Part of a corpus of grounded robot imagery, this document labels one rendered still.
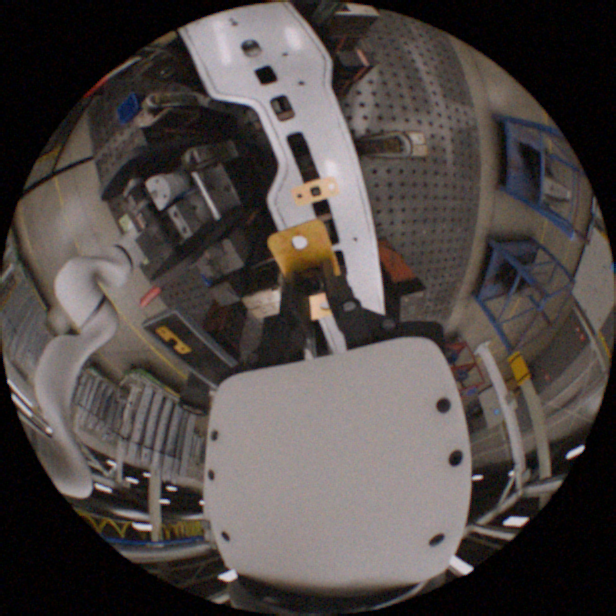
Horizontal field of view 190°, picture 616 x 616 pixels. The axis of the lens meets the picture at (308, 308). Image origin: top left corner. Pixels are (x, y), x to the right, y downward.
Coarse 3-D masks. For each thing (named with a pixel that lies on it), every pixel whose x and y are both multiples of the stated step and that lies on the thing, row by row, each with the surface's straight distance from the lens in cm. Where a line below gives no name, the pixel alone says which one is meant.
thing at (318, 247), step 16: (304, 224) 13; (320, 224) 13; (272, 240) 13; (288, 240) 13; (320, 240) 13; (288, 256) 14; (304, 256) 14; (320, 256) 14; (304, 272) 14; (320, 272) 13; (336, 272) 14; (304, 288) 14; (320, 288) 14; (320, 304) 16
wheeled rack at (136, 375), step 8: (144, 368) 418; (128, 376) 486; (136, 376) 419; (144, 376) 413; (120, 384) 481; (136, 384) 398; (144, 384) 469; (152, 384) 424; (160, 384) 422; (160, 392) 442; (168, 392) 441; (120, 400) 444; (136, 400) 493; (176, 400) 479; (112, 408) 475; (128, 408) 486; (128, 416) 389; (200, 432) 493; (120, 440) 487; (128, 440) 425; (200, 440) 492; (152, 448) 471
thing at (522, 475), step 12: (480, 348) 452; (492, 360) 446; (492, 372) 438; (504, 384) 440; (504, 396) 431; (504, 408) 435; (516, 420) 441; (516, 432) 438; (516, 444) 438; (516, 456) 447; (516, 468) 450; (528, 468) 461; (516, 480) 470; (540, 480) 438; (552, 480) 418; (504, 492) 442
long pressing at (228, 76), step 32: (192, 32) 59; (224, 32) 53; (256, 32) 50; (288, 32) 48; (224, 64) 46; (256, 64) 44; (288, 64) 42; (320, 64) 43; (224, 96) 42; (256, 96) 40; (288, 96) 39; (320, 96) 39; (288, 128) 38; (320, 128) 38; (288, 160) 37; (320, 160) 37; (352, 160) 38; (288, 192) 38; (352, 192) 39; (288, 224) 39; (352, 224) 41; (352, 256) 44; (352, 288) 49; (320, 320) 54
